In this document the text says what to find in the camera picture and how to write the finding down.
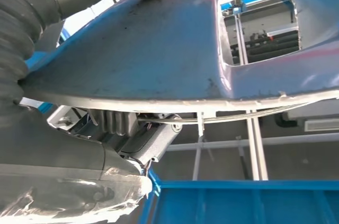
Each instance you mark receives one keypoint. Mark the blue metal shelf rack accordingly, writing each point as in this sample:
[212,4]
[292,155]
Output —
[238,205]

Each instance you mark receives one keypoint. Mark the white metal bar frame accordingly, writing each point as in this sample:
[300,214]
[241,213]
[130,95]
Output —
[255,152]

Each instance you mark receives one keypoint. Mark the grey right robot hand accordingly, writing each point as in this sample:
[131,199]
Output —
[53,166]

